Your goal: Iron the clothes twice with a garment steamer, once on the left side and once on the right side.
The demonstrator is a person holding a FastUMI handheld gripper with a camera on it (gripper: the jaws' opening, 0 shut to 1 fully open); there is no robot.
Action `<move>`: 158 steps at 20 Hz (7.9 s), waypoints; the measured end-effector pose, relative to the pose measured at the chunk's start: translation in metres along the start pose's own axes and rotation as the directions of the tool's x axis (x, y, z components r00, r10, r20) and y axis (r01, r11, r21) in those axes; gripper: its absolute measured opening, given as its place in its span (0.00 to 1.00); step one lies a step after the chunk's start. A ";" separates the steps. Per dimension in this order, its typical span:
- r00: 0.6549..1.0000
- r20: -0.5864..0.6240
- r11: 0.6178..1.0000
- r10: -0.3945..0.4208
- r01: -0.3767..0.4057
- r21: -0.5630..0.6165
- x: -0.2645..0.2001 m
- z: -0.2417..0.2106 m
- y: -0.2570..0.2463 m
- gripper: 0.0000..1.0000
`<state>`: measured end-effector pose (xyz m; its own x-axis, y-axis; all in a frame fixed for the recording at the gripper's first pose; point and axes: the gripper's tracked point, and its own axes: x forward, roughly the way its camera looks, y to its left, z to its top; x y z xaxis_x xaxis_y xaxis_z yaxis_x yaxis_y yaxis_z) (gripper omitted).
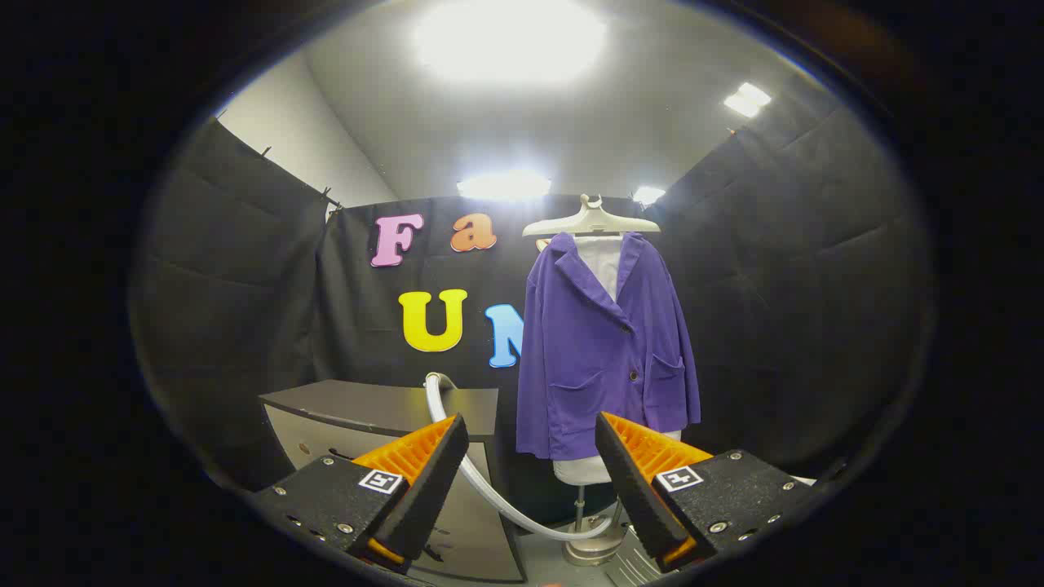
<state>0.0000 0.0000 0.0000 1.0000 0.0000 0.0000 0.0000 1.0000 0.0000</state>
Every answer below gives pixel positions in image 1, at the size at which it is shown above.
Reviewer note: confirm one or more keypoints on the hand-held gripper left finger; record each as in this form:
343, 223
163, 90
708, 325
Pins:
432, 481

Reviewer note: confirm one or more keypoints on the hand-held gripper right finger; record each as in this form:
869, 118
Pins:
632, 489

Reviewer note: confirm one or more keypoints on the metal steamer stand pole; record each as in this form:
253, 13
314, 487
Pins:
580, 509

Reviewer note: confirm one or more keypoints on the cream steamer hanger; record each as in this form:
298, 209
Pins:
589, 220

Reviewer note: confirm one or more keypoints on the grey cabinet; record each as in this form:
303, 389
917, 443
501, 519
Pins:
367, 403

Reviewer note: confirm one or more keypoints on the black backdrop cloth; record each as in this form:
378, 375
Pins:
245, 285

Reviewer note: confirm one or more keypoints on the small ceiling light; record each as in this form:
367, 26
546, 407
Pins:
648, 196

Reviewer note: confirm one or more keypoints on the double ceiling light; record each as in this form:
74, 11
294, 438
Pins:
746, 99

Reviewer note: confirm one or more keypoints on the large ceiling light panel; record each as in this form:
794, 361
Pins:
510, 41

